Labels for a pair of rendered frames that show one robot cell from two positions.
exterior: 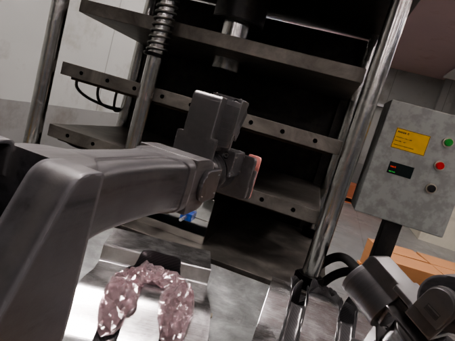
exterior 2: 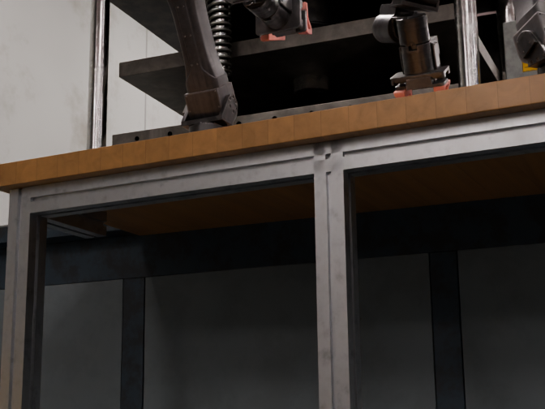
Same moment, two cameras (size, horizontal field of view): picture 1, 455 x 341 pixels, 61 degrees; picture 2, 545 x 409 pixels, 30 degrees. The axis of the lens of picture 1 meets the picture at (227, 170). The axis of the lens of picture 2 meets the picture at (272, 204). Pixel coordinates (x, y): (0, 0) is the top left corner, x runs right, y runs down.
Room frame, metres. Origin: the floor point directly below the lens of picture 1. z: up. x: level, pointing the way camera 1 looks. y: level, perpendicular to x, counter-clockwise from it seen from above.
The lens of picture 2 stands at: (-1.34, -0.36, 0.33)
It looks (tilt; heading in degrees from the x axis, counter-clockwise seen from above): 14 degrees up; 11
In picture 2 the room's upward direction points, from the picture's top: 1 degrees counter-clockwise
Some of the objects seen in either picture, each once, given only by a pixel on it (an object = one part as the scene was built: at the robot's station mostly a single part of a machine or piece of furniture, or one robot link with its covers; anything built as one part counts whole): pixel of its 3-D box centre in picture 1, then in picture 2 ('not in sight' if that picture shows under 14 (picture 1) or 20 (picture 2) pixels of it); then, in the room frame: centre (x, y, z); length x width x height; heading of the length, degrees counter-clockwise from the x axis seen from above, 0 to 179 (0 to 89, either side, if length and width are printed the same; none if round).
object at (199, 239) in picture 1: (195, 200); not in sight; (1.65, 0.10, 0.87); 0.50 x 0.27 x 0.17; 169
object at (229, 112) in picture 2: not in sight; (208, 114); (0.30, 0.09, 0.90); 0.09 x 0.06 x 0.06; 76
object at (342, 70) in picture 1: (232, 56); (318, 79); (1.80, 0.12, 1.52); 1.10 x 0.70 x 0.05; 79
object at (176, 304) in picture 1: (152, 289); not in sight; (0.74, 0.08, 0.90); 0.26 x 0.18 x 0.08; 6
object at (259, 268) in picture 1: (184, 218); not in sight; (1.74, 0.13, 0.76); 1.30 x 0.84 x 0.06; 79
